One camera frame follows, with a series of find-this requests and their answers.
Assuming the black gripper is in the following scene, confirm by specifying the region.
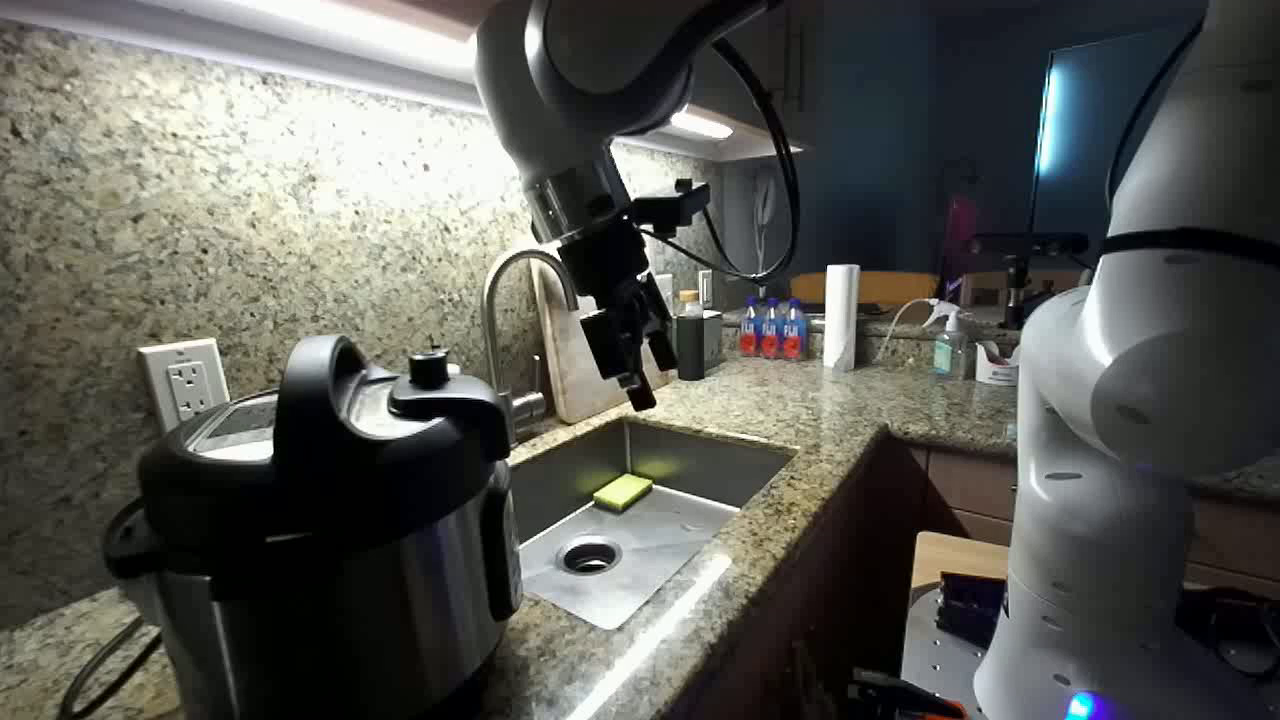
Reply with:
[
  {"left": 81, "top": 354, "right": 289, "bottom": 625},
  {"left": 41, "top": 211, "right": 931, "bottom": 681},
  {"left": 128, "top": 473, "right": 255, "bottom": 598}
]
[{"left": 556, "top": 217, "right": 679, "bottom": 416}]

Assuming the black rice cooker lid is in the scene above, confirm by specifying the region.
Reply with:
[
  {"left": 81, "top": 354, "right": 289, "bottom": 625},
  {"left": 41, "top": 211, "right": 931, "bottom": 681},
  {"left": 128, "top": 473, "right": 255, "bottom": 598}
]
[{"left": 137, "top": 330, "right": 514, "bottom": 572}]

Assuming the stainless steel sink basin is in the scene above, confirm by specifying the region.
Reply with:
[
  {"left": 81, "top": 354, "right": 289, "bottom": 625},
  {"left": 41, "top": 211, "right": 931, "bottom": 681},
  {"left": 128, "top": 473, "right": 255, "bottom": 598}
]
[{"left": 507, "top": 411, "right": 795, "bottom": 632}]

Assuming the round sink drain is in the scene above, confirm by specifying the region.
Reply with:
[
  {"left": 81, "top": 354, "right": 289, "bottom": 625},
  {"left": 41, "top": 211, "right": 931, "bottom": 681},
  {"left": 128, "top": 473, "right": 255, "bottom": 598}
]
[{"left": 561, "top": 537, "right": 623, "bottom": 579}]

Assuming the stainless steel rice cooker base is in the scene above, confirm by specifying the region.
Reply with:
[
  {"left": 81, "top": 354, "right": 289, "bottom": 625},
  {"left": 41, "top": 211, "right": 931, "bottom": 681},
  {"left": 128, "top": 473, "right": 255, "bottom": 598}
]
[{"left": 99, "top": 457, "right": 528, "bottom": 720}]

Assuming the dark square container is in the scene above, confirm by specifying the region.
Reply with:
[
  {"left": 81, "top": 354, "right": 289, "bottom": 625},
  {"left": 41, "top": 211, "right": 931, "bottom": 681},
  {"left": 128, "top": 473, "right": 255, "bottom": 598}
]
[{"left": 672, "top": 308, "right": 724, "bottom": 383}]

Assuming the wooden cutting board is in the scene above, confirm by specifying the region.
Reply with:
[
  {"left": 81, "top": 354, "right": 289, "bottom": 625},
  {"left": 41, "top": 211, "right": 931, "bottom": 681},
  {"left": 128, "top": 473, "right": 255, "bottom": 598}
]
[{"left": 528, "top": 257, "right": 672, "bottom": 427}]

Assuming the yellow green sponge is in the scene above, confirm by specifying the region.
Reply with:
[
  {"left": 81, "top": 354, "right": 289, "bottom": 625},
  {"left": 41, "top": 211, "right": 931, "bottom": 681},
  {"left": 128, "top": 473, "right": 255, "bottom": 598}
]
[{"left": 586, "top": 466, "right": 656, "bottom": 515}]

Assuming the curved steel faucet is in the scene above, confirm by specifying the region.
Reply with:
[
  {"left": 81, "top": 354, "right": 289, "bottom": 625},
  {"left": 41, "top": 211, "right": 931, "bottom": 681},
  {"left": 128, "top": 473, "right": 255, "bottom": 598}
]
[{"left": 476, "top": 242, "right": 584, "bottom": 452}]

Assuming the white paper towel roll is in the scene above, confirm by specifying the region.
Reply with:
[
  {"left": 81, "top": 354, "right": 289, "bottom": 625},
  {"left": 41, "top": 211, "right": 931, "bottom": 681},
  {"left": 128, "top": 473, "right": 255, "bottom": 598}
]
[{"left": 821, "top": 260, "right": 862, "bottom": 374}]

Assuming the tan wooden board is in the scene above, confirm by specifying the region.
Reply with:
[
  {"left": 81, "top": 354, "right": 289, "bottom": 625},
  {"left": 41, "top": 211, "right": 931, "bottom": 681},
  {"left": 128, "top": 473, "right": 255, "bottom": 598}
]
[{"left": 788, "top": 268, "right": 945, "bottom": 312}]

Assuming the clear spray bottle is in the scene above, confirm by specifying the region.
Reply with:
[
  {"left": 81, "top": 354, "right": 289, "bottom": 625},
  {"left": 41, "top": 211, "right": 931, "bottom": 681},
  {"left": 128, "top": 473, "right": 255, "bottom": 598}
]
[{"left": 925, "top": 297, "right": 976, "bottom": 383}]

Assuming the brown cardboard box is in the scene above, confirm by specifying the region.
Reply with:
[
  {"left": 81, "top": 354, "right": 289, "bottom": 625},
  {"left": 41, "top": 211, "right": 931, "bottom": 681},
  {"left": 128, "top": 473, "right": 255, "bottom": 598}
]
[{"left": 906, "top": 527, "right": 1014, "bottom": 590}]

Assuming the under cabinet light strip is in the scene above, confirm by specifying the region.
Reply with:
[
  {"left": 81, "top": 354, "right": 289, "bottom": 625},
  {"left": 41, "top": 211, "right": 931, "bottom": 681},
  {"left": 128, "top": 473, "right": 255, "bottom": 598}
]
[{"left": 0, "top": 0, "right": 741, "bottom": 142}]

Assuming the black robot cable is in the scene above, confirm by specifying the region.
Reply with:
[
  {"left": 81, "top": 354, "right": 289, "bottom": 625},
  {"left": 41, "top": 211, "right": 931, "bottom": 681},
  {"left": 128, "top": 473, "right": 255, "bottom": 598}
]
[{"left": 656, "top": 35, "right": 802, "bottom": 288}]

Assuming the white wall outlet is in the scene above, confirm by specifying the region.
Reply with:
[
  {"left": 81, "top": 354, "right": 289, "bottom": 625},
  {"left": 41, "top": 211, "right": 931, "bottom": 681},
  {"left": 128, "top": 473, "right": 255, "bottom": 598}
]
[{"left": 137, "top": 334, "right": 237, "bottom": 437}]

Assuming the black cooker power cord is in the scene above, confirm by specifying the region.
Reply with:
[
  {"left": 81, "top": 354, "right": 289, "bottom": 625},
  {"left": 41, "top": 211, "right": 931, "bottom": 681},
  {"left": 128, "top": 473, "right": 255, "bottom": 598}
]
[{"left": 51, "top": 612, "right": 166, "bottom": 720}]

